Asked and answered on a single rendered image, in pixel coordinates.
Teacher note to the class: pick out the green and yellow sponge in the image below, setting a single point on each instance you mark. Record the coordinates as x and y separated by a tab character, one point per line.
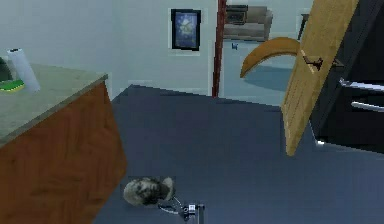
11	86

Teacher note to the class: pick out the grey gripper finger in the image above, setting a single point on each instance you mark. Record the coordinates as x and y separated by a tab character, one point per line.
168	210
177	201

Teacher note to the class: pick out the light wooden room door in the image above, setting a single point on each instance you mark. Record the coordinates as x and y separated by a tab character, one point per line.
313	83

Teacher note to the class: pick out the small blue object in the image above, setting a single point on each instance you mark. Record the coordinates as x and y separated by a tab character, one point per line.
235	46

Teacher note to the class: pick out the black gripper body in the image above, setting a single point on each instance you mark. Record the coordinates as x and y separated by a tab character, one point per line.
184	213

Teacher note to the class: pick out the grey sofa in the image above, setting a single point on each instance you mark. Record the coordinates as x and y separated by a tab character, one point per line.
253	28

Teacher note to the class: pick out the dark cushion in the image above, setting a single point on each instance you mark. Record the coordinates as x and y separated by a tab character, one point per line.
236	15

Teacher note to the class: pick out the black fridge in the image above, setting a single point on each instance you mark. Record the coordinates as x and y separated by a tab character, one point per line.
356	110

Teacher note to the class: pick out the dark red door frame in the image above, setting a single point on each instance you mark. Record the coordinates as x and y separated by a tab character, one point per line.
218	50

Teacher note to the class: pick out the white paper towel roll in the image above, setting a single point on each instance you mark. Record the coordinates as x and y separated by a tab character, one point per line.
25	71

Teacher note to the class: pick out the black framed blue picture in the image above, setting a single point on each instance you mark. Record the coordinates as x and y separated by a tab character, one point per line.
185	30

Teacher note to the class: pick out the clay half head sculpture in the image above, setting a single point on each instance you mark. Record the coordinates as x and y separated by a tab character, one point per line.
146	190

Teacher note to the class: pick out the brown counter with grey top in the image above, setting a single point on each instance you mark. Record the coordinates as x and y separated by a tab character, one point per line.
56	143

